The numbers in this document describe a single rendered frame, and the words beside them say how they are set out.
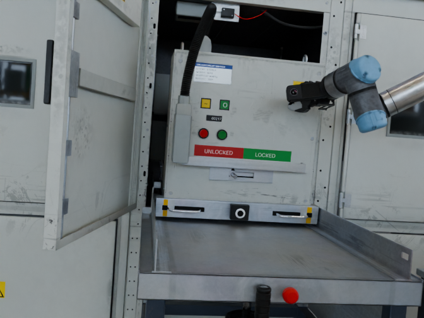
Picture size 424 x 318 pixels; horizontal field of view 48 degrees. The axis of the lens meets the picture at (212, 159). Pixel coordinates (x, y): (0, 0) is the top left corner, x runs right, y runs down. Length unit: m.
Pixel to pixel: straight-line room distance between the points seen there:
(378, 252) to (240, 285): 0.40
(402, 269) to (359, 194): 0.66
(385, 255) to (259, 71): 0.68
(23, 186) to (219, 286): 0.87
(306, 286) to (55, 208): 0.56
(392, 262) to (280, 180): 0.52
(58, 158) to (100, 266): 0.70
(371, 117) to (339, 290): 0.46
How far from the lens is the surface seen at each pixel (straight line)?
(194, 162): 1.47
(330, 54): 1.77
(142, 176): 1.63
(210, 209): 1.53
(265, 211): 1.57
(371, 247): 1.29
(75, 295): 1.72
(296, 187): 1.59
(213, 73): 1.51
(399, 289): 1.14
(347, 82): 1.31
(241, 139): 1.53
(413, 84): 1.43
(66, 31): 1.06
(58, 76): 1.05
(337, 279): 1.07
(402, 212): 1.88
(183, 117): 1.38
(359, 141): 1.77
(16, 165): 1.66
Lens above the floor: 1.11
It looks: 3 degrees down
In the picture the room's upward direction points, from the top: 4 degrees clockwise
